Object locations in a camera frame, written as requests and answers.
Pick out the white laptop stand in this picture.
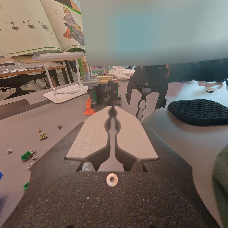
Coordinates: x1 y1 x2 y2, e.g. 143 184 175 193
0 60 27 73

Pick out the white book stand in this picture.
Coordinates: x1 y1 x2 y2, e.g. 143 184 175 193
32 51 89 104

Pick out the pile of white plastic bags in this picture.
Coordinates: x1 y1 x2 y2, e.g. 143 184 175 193
109 66 136 80

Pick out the person's right forearm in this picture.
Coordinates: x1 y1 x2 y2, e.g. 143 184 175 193
166 60 228 84

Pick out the wooden office desk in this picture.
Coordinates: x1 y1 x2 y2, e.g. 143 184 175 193
0 60 76 89

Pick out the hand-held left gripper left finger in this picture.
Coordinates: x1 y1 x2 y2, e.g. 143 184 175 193
65 105 114 162

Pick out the grey desk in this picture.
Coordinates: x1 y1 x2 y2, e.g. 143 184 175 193
0 78 228 228

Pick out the brick building instruction booklet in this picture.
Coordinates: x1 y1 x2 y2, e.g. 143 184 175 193
0 0 86 58

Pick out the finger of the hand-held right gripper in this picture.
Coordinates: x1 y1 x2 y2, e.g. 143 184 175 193
130 88 144 120
140 91 161 123

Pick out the green toy set box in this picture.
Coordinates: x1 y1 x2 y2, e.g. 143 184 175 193
78 57 109 77

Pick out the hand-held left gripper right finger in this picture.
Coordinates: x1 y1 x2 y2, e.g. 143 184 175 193
114 106 159 163

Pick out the black office chair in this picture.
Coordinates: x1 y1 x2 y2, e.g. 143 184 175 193
0 74 36 98

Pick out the black honeycomb cushion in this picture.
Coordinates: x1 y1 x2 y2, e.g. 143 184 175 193
167 99 228 126

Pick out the grey toy brick model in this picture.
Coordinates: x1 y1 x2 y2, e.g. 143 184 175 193
82 57 122 116

